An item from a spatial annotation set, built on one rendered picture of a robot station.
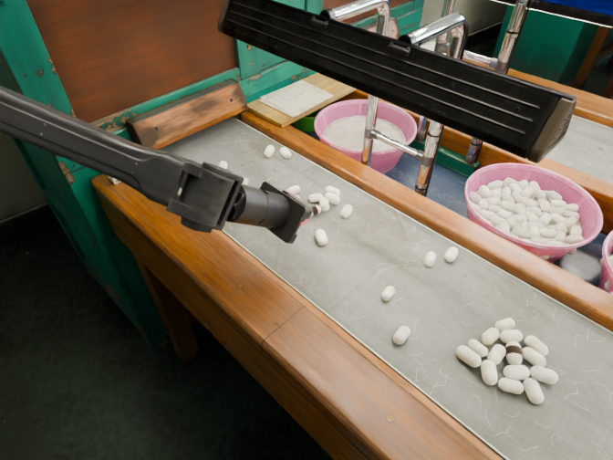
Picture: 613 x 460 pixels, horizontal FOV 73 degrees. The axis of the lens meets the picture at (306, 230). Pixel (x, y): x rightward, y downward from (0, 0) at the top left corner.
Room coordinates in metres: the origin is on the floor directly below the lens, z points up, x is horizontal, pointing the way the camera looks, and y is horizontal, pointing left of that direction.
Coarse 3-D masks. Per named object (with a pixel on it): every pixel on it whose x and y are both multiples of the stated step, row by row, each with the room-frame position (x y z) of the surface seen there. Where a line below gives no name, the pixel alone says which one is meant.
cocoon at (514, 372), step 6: (510, 366) 0.29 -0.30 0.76; (516, 366) 0.29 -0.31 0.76; (522, 366) 0.29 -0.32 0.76; (504, 372) 0.29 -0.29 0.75; (510, 372) 0.28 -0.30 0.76; (516, 372) 0.28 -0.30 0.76; (522, 372) 0.28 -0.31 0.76; (528, 372) 0.28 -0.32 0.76; (510, 378) 0.28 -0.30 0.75; (516, 378) 0.28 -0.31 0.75; (522, 378) 0.28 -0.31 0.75
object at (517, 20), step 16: (448, 0) 0.97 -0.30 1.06; (528, 0) 0.86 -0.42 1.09; (512, 16) 0.87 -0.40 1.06; (512, 32) 0.86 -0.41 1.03; (512, 48) 0.86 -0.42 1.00; (496, 64) 0.87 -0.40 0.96; (416, 144) 0.97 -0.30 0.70; (480, 144) 0.86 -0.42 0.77; (448, 160) 0.90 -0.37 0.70; (464, 160) 0.88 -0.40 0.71; (464, 176) 0.86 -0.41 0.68
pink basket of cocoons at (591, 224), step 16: (480, 176) 0.76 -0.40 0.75; (496, 176) 0.77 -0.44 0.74; (512, 176) 0.77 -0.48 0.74; (528, 176) 0.77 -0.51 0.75; (544, 176) 0.76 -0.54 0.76; (560, 176) 0.74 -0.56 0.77; (464, 192) 0.68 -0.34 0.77; (560, 192) 0.72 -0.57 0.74; (576, 192) 0.70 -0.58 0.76; (592, 208) 0.64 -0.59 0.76; (480, 224) 0.61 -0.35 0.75; (592, 224) 0.61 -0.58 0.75; (512, 240) 0.55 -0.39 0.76; (560, 256) 0.55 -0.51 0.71
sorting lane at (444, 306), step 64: (320, 192) 0.72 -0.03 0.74; (256, 256) 0.52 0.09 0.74; (320, 256) 0.53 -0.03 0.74; (384, 256) 0.53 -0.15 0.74; (384, 320) 0.38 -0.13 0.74; (448, 320) 0.38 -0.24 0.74; (576, 320) 0.38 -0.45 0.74; (448, 384) 0.27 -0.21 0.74; (576, 384) 0.27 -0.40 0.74; (512, 448) 0.19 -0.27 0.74; (576, 448) 0.19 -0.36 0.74
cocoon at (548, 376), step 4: (532, 368) 0.29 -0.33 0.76; (536, 368) 0.29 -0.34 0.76; (540, 368) 0.29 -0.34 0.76; (544, 368) 0.29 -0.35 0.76; (532, 372) 0.29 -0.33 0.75; (536, 372) 0.28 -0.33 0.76; (540, 372) 0.28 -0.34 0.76; (544, 372) 0.28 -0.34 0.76; (548, 372) 0.28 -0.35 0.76; (552, 372) 0.28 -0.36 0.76; (532, 376) 0.28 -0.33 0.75; (536, 376) 0.28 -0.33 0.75; (540, 376) 0.28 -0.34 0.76; (544, 376) 0.28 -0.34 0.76; (548, 376) 0.28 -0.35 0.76; (552, 376) 0.28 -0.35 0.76; (556, 376) 0.28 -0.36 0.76; (536, 380) 0.28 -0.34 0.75; (540, 380) 0.28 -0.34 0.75; (544, 380) 0.27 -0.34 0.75; (548, 380) 0.27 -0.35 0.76; (552, 380) 0.27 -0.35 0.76; (556, 380) 0.27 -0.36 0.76
